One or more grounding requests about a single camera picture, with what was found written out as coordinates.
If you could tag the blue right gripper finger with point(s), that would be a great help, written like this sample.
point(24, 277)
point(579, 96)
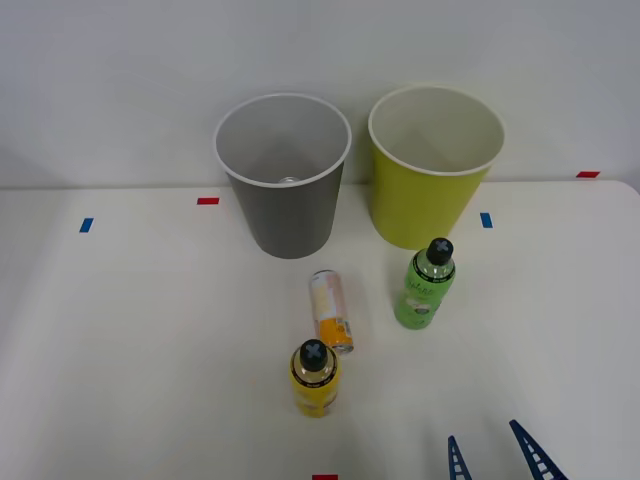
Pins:
point(539, 460)
point(458, 462)

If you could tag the yellow plastic bottle black cap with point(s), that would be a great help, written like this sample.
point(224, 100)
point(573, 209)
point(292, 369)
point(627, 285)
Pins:
point(315, 385)

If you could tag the grey plastic waste bin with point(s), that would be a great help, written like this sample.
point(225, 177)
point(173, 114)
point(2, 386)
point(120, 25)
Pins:
point(287, 220)

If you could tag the white and orange drink can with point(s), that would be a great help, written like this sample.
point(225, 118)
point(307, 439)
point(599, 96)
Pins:
point(330, 310)

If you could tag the yellow-green plastic waste bin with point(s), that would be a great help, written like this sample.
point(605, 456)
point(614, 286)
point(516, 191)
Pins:
point(420, 205)

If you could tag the green plastic bottle black cap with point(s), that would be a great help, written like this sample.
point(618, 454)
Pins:
point(422, 295)

